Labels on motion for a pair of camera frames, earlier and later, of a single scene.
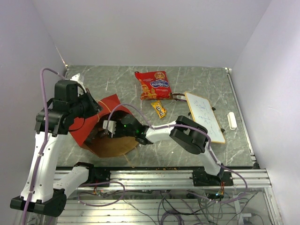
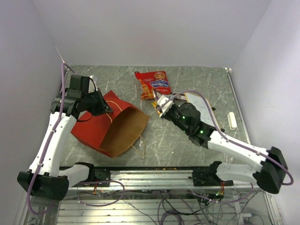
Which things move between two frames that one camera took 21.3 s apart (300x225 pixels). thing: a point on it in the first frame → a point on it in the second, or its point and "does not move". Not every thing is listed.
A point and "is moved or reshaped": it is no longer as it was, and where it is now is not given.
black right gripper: [118, 123] → [166, 116]
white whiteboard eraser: [232, 123] does not move
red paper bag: [91, 134] is moved or reshaped
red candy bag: [154, 85] does not move
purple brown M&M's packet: [178, 96] does not move
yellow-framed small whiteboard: [204, 116] does not move
